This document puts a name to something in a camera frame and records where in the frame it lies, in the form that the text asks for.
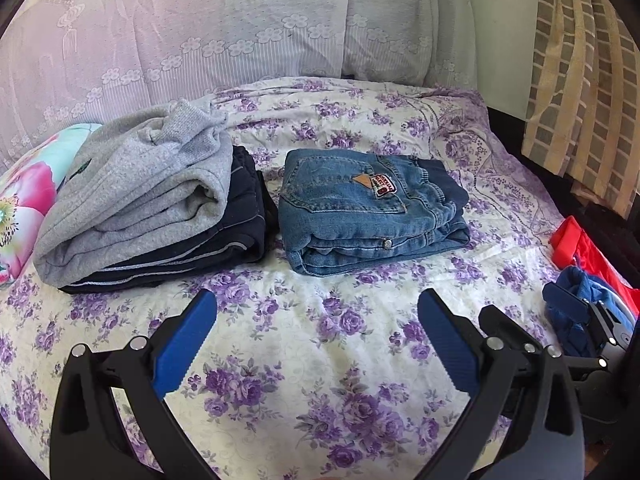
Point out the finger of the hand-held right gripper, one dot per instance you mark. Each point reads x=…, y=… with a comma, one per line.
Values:
x=500, y=322
x=565, y=302

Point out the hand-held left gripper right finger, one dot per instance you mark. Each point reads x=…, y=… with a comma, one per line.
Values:
x=447, y=342

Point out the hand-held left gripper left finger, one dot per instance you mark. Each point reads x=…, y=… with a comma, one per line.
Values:
x=187, y=345

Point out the bright blue pants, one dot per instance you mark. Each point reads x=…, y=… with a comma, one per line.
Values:
x=572, y=342

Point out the blue denim jeans pants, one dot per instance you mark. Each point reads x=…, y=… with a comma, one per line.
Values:
x=350, y=210

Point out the red pants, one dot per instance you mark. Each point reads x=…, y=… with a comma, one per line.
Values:
x=575, y=245

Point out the dark navy folded pants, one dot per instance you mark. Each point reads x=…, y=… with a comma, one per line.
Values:
x=240, y=225

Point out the purple floral bed sheet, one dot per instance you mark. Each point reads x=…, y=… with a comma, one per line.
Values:
x=300, y=360

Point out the grey folded sweatpants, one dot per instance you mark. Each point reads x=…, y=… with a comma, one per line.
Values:
x=125, y=210

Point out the pink teal floral folded blanket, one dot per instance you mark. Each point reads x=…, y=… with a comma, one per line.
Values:
x=30, y=195

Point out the beige grey checked curtain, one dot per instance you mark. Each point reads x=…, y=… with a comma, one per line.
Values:
x=575, y=85

